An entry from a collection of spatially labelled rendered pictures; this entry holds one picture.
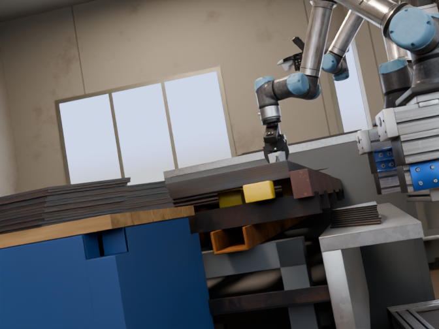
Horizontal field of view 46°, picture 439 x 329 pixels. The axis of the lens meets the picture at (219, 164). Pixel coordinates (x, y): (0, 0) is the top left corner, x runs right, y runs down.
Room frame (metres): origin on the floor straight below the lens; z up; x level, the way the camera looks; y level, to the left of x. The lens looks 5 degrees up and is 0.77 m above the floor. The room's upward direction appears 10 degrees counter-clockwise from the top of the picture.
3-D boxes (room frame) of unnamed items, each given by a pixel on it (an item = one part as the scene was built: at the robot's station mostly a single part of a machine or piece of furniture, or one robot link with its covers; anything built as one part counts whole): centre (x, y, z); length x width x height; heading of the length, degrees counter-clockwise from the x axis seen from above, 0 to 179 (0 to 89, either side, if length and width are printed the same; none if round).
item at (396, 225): (1.66, -0.44, 0.66); 1.30 x 0.20 x 0.03; 165
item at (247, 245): (1.93, -0.21, 0.70); 1.66 x 0.08 x 0.05; 165
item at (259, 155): (3.03, -0.38, 1.03); 1.30 x 0.60 x 0.04; 75
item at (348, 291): (1.68, -0.36, 0.47); 1.30 x 0.04 x 0.35; 165
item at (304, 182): (1.88, -0.38, 0.80); 1.62 x 0.04 x 0.06; 165
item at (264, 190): (1.14, -0.08, 0.79); 0.06 x 0.05 x 0.04; 75
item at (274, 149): (1.84, -0.21, 1.00); 0.09 x 0.08 x 0.12; 165
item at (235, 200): (1.30, -0.02, 0.79); 0.06 x 0.05 x 0.04; 75
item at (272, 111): (1.83, -0.21, 1.08); 0.08 x 0.08 x 0.05
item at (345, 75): (2.36, -0.63, 1.34); 0.11 x 0.08 x 0.11; 148
